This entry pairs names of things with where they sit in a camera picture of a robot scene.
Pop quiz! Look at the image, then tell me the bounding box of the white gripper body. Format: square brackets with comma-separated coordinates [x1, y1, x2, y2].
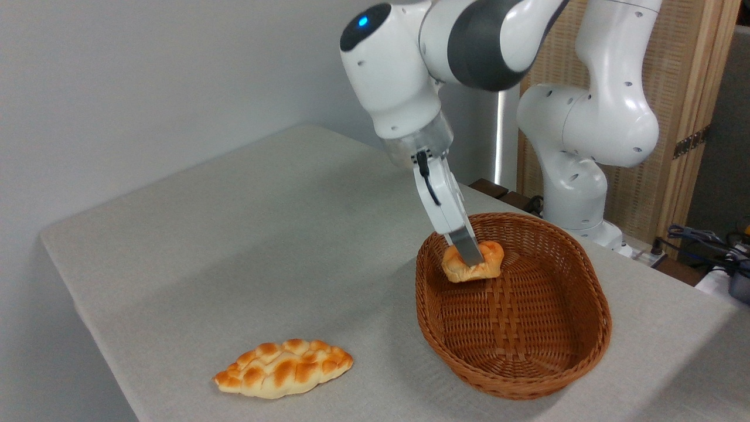
[413, 156, 472, 236]

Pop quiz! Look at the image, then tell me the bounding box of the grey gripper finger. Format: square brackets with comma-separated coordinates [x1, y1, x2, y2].
[448, 227, 485, 266]

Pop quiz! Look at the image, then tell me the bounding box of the round orange bread roll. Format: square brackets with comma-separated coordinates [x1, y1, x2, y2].
[441, 240, 504, 284]

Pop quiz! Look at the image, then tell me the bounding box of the brown wicker basket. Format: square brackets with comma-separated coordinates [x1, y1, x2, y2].
[415, 212, 612, 401]

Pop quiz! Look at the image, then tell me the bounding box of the long braided bread loaf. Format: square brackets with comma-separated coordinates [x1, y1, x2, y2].
[212, 338, 354, 400]

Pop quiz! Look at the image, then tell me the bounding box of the grey tablecloth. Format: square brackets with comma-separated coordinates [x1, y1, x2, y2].
[40, 125, 750, 422]

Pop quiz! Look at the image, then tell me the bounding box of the metal screen hinge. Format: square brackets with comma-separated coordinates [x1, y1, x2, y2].
[673, 126, 710, 160]

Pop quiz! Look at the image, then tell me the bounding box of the grey box device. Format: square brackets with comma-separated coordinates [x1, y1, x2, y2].
[728, 258, 750, 304]

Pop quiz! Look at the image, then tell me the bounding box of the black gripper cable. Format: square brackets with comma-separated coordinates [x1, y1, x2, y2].
[415, 151, 442, 207]

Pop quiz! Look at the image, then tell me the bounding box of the blue and black cable bundle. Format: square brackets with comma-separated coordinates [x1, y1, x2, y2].
[653, 223, 750, 276]

